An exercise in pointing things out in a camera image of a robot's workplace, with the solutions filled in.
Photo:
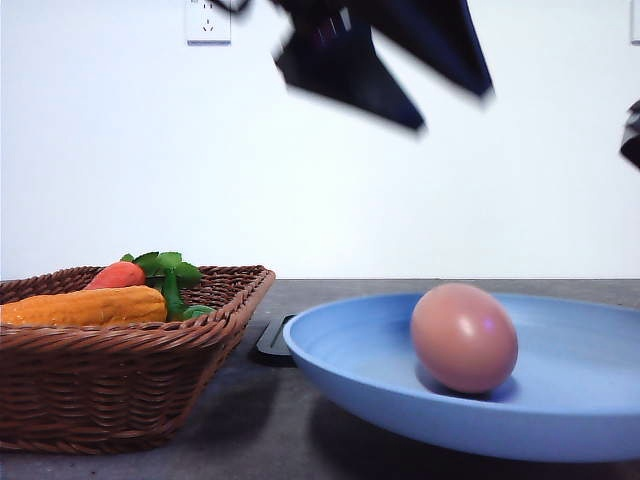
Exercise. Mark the blue plate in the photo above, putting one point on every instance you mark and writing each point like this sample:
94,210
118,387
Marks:
572,387

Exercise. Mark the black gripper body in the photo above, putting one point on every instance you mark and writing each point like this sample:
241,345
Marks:
336,31

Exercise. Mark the red toy carrot with leaves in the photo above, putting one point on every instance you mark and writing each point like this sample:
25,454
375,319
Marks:
161,269

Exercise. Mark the orange toy corn cob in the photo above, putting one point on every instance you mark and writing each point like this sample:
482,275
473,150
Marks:
95,306

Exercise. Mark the white wall socket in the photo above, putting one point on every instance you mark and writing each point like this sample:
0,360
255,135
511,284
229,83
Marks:
207,25

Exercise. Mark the green toy vegetable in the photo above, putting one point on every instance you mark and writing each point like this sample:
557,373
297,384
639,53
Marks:
197,311

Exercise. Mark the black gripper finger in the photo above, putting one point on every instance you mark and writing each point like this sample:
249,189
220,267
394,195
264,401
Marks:
440,34
368,85
630,141

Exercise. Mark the black tray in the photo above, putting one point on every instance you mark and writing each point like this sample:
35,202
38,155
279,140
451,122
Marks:
272,339

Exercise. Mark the brown egg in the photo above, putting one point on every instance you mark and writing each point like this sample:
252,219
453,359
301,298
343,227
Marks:
462,338

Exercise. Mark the brown wicker basket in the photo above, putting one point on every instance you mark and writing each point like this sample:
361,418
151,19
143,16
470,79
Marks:
122,388

